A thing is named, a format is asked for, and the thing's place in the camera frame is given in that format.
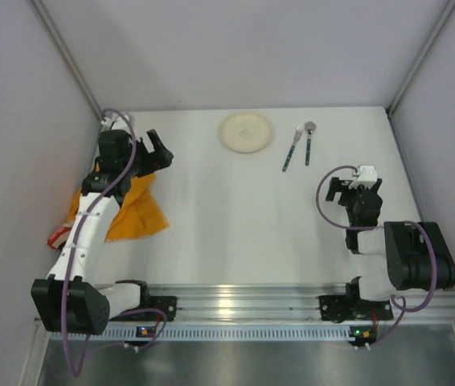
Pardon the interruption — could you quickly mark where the orange Mickey Mouse placemat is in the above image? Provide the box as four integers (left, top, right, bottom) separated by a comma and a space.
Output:
47, 174, 169, 250

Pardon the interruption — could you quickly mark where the spoon with green handle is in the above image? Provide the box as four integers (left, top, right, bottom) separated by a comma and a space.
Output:
304, 121, 316, 166

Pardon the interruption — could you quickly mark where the fork with green handle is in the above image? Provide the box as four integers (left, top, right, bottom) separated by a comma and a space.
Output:
281, 125, 304, 172

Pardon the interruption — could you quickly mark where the cream round plate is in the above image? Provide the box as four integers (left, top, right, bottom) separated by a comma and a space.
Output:
218, 111, 275, 154

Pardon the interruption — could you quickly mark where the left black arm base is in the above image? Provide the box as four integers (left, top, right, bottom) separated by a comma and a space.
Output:
100, 280, 178, 322

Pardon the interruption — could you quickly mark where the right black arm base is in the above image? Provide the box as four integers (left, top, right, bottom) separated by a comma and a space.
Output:
318, 281, 394, 323

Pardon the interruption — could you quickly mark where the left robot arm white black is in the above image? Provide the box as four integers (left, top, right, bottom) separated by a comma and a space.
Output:
31, 129, 174, 335

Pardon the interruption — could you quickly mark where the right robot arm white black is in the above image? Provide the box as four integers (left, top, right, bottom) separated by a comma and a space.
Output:
326, 177, 455, 301

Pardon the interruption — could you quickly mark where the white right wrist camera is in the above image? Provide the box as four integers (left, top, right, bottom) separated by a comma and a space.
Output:
349, 165, 378, 189

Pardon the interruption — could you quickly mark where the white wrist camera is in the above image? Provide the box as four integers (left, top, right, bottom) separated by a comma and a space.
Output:
100, 113, 134, 133
349, 165, 378, 189

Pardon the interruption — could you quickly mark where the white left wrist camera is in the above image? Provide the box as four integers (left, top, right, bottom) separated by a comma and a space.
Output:
100, 113, 134, 133

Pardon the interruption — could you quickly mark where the aluminium mounting rail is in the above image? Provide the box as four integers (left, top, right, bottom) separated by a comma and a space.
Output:
150, 284, 455, 324

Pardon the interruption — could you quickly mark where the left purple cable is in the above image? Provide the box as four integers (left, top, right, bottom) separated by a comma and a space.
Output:
60, 108, 168, 378

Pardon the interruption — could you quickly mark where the slotted cable duct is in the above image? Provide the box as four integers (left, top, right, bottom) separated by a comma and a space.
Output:
46, 324, 377, 342

